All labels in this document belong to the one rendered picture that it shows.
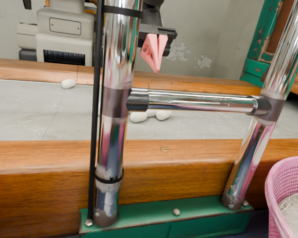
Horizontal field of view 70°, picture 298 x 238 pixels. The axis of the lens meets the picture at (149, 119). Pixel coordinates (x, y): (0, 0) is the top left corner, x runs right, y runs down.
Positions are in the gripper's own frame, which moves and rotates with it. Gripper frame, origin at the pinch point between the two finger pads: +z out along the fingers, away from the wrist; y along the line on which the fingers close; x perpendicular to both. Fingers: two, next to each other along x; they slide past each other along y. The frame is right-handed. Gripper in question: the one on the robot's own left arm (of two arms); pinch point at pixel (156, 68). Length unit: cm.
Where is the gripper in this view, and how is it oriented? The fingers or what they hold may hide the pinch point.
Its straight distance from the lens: 47.6
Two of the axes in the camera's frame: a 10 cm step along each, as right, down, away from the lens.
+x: -2.8, 4.1, 8.7
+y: 9.5, 0.1, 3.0
